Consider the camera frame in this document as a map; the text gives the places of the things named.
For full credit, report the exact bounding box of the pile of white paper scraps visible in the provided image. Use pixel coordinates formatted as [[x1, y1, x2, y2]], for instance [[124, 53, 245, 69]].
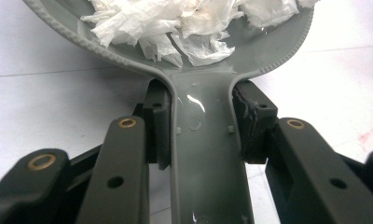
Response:
[[79, 0, 320, 68]]

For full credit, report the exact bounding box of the grey dustpan with orange edge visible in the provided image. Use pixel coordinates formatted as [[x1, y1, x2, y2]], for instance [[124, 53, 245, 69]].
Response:
[[21, 0, 315, 224]]

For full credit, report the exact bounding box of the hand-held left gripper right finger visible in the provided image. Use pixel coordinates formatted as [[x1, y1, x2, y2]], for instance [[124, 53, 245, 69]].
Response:
[[231, 79, 373, 224]]

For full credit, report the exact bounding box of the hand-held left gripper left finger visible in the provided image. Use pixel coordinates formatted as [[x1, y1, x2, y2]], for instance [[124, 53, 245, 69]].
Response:
[[75, 78, 173, 224]]

